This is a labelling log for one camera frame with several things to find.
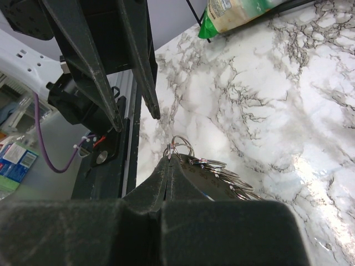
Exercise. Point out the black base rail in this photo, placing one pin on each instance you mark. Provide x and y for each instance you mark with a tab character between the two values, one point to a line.
110	169

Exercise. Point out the metal disc with keyrings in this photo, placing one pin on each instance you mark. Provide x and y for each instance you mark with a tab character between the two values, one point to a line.
209	176

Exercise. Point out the blue box beyond table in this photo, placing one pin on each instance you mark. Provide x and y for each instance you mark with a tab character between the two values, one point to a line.
16	161

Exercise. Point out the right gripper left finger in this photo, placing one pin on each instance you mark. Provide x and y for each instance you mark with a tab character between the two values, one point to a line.
124	231

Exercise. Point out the blue key tag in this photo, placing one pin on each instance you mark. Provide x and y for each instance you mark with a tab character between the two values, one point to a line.
208	197

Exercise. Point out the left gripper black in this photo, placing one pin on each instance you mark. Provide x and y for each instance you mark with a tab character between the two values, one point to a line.
96	38

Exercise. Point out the black wire rack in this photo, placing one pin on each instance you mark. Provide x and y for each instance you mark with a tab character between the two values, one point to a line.
286	6

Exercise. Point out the white green package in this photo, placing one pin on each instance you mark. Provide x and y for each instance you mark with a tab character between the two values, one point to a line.
224	15

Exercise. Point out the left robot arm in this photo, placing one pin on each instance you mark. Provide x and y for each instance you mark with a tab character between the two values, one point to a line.
75	106

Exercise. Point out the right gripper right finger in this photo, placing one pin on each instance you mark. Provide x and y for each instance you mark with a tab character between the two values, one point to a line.
230	232

